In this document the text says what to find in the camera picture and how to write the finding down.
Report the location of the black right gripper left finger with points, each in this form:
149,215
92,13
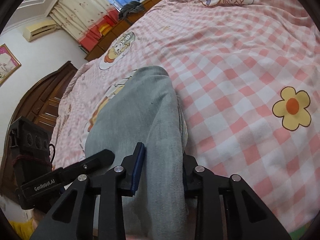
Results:
72,216

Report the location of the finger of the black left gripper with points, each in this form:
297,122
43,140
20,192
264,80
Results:
89,165

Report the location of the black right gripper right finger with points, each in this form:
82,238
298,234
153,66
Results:
227,207

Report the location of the grey pants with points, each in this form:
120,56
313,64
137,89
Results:
147,110

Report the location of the person's left hand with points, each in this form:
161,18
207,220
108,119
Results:
37,216

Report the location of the yellow garment of person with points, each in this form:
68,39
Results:
26,229

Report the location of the dark wooden headboard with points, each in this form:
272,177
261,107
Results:
39,105

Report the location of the framed wedding photo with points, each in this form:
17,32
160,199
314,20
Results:
8,63

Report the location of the wooden window side cabinet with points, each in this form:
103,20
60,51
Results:
122,26

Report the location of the cream and red curtain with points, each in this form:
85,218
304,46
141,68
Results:
87,21

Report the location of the pink checkered cartoon bedsheet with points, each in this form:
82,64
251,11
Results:
247,82

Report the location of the dark cloth on cabinet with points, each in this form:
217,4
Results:
132,7

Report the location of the white wall air conditioner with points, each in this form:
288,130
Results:
40,29

